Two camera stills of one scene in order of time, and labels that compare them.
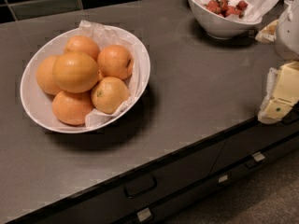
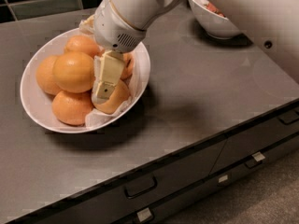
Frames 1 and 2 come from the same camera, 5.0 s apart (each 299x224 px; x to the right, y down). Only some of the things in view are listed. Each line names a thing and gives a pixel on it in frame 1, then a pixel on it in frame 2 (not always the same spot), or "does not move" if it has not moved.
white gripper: [288, 35] → [114, 28]
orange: [75, 72] does not move
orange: [109, 94] does not move
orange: [45, 77] does not move
